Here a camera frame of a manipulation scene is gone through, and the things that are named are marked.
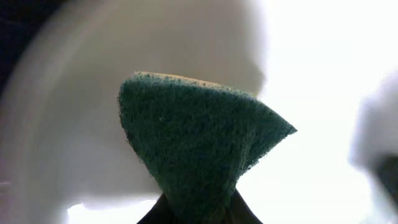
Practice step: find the black round tray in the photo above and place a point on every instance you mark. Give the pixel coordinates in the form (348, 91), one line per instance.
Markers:
(20, 21)

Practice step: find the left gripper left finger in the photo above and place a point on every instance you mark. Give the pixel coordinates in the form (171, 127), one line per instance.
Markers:
(160, 213)

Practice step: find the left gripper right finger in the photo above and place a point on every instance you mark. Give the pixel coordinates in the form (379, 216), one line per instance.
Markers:
(239, 212)

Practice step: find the green yellow sponge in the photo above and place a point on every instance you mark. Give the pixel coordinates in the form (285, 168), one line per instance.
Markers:
(196, 139)

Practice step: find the light green plate front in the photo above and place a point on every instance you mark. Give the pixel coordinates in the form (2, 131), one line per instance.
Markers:
(328, 67)

